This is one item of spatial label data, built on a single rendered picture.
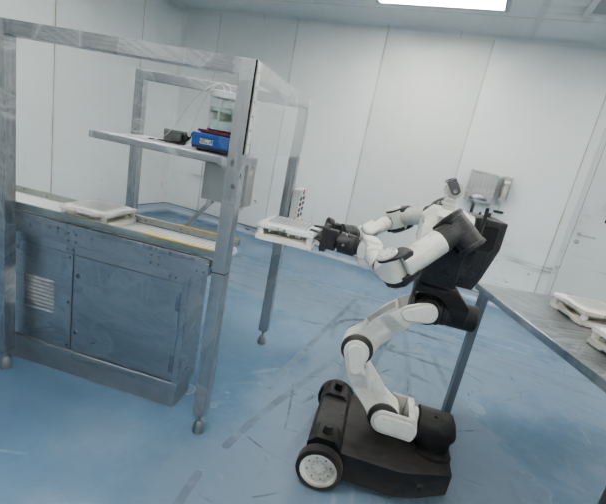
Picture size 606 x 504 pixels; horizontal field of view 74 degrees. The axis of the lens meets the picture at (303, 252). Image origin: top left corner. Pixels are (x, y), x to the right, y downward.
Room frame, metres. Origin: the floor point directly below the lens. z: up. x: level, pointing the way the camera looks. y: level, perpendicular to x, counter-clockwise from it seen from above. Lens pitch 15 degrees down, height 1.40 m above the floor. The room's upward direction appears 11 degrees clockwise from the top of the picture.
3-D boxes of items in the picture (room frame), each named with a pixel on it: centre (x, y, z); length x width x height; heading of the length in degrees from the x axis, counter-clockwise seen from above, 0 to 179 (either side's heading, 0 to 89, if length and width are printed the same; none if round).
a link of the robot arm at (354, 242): (1.62, -0.24, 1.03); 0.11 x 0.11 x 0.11; 72
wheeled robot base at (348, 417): (1.64, -0.53, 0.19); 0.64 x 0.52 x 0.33; 80
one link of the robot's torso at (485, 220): (1.63, -0.60, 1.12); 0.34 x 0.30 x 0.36; 170
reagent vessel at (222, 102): (1.84, 0.45, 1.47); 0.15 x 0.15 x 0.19
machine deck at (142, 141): (1.83, 0.64, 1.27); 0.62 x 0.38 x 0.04; 80
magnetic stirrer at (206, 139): (1.85, 0.45, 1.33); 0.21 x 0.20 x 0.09; 170
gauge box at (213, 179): (1.93, 0.42, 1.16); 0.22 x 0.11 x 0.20; 80
